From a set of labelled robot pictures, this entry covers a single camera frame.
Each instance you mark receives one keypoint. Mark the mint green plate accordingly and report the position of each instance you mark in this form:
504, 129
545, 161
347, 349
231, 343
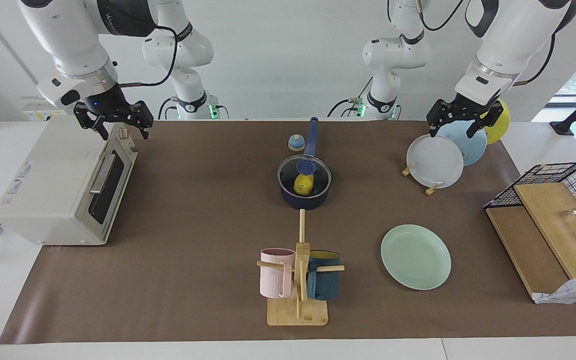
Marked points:
415, 257

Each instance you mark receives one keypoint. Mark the dark wooden board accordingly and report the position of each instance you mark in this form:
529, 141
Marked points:
523, 245

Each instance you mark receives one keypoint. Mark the pale grey plate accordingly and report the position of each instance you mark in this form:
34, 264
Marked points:
435, 162

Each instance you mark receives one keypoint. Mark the light wooden board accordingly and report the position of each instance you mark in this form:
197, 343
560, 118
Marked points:
553, 225

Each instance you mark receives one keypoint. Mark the beige toaster oven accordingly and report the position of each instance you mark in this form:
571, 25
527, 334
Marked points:
48, 195

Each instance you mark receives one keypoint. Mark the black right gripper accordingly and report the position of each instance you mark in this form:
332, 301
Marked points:
110, 102

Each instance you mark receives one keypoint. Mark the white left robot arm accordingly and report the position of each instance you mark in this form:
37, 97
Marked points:
513, 35

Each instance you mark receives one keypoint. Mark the yellow plate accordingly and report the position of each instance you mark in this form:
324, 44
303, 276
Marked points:
500, 127

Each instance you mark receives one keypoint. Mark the brown table mat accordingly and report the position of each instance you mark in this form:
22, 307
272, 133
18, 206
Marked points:
208, 200

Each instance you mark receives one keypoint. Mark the pink ribbed mug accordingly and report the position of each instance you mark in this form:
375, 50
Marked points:
274, 280

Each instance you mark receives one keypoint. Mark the dark blue saucepan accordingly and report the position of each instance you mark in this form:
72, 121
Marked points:
304, 201

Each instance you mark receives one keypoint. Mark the dark teal mug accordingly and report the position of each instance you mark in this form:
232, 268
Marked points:
325, 285

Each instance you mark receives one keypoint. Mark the wooden mug tree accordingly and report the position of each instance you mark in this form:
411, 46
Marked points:
298, 312

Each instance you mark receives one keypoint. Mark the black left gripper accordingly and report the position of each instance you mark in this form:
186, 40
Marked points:
463, 110

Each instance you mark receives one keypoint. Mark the glass lid blue knob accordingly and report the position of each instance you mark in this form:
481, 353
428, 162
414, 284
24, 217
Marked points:
320, 172

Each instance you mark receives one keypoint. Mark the wooden plate rack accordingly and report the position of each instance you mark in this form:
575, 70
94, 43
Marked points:
431, 190

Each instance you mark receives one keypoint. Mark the light blue plate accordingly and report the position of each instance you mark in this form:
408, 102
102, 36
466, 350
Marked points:
470, 147

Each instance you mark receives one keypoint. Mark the white power strip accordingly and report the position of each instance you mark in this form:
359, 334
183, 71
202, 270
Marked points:
38, 112

